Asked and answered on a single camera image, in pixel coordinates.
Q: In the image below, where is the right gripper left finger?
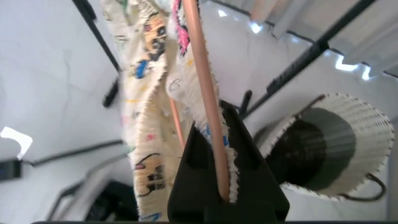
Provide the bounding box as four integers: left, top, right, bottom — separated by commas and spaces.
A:
167, 123, 225, 220

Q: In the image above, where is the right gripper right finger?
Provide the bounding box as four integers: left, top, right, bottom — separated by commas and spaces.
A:
220, 100, 290, 220

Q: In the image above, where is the cream printed garment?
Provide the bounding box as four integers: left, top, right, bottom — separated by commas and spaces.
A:
101, 0, 240, 222

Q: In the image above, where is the pink clothes hanger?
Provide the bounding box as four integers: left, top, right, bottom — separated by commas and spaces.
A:
169, 0, 231, 203

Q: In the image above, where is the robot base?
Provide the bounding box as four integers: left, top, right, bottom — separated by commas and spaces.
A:
46, 154, 139, 222

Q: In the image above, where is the white laundry basket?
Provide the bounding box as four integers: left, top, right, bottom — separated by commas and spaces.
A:
253, 92, 396, 203

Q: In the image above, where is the black clothes rack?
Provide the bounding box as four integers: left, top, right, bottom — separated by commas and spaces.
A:
71, 0, 379, 121

